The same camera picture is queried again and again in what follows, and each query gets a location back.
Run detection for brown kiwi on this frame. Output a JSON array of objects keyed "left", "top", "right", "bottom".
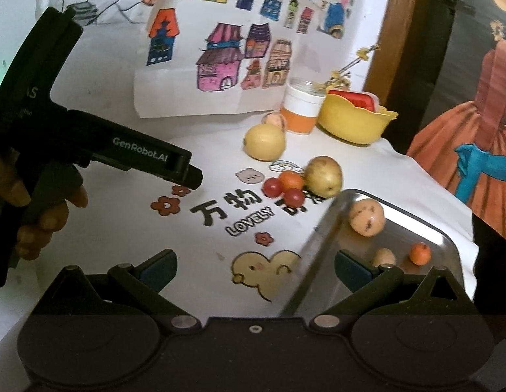
[{"left": 372, "top": 248, "right": 396, "bottom": 267}]

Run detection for small orange tangerine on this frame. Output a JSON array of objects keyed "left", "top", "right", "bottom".
[{"left": 409, "top": 242, "right": 432, "bottom": 266}]

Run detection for striped tan melon fruit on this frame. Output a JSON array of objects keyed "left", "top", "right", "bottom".
[{"left": 348, "top": 198, "right": 387, "bottom": 237}]

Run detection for red cherry tomato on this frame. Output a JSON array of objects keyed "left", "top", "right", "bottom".
[
  {"left": 262, "top": 178, "right": 284, "bottom": 198},
  {"left": 283, "top": 188, "right": 305, "bottom": 209}
]

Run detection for yellow-brown mango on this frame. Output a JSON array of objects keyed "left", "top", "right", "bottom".
[{"left": 304, "top": 156, "right": 343, "bottom": 199}]

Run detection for yellow lemon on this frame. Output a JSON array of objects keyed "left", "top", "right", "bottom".
[{"left": 243, "top": 124, "right": 286, "bottom": 162}]

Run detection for left hand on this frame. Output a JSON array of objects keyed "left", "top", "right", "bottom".
[{"left": 0, "top": 159, "right": 88, "bottom": 260}]

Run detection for metal baking tray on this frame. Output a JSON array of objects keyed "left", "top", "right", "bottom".
[{"left": 279, "top": 188, "right": 466, "bottom": 319}]

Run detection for white printed tablecloth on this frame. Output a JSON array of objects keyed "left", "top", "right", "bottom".
[{"left": 0, "top": 128, "right": 478, "bottom": 340}]

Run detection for yellow plastic bowl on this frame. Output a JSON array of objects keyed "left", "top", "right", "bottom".
[{"left": 318, "top": 93, "right": 398, "bottom": 145}]

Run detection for orange dress painting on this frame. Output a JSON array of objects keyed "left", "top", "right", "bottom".
[{"left": 407, "top": 0, "right": 506, "bottom": 240}]

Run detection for red object in bowl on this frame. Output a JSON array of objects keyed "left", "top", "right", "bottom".
[{"left": 328, "top": 89, "right": 380, "bottom": 112}]

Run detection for houses drawing paper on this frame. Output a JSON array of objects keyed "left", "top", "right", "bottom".
[{"left": 134, "top": 0, "right": 323, "bottom": 119}]

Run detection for white and orange cup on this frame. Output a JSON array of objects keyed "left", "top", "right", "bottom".
[{"left": 280, "top": 77, "right": 325, "bottom": 135}]

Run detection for yellow flower twig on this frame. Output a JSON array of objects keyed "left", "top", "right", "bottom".
[{"left": 317, "top": 43, "right": 381, "bottom": 92}]

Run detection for brown wooden door frame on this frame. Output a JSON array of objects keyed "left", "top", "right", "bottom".
[{"left": 364, "top": 0, "right": 428, "bottom": 108}]

